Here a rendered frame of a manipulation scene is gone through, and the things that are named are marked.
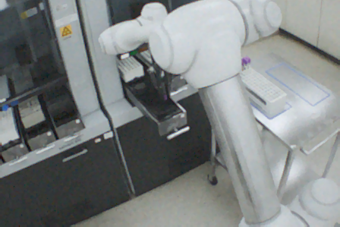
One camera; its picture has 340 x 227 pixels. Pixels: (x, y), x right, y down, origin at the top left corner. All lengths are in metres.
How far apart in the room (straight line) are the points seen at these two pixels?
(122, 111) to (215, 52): 0.96
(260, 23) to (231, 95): 0.18
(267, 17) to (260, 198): 0.42
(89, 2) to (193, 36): 0.80
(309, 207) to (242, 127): 0.35
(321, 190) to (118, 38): 0.84
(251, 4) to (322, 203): 0.56
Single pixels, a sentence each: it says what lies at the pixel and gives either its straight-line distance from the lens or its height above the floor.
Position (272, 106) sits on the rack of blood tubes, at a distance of 1.33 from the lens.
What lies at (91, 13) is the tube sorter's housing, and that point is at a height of 1.23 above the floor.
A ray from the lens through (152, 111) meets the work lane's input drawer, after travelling 1.39.
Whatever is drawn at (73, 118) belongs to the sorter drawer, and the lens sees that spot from 1.47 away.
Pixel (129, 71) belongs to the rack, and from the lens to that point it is 1.58.
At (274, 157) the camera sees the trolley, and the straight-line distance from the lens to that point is 1.91.
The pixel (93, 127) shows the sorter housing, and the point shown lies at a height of 0.72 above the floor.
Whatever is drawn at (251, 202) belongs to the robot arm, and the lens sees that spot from 0.77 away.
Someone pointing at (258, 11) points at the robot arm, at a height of 1.42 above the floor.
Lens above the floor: 1.68
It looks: 37 degrees down
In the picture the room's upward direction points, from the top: 7 degrees counter-clockwise
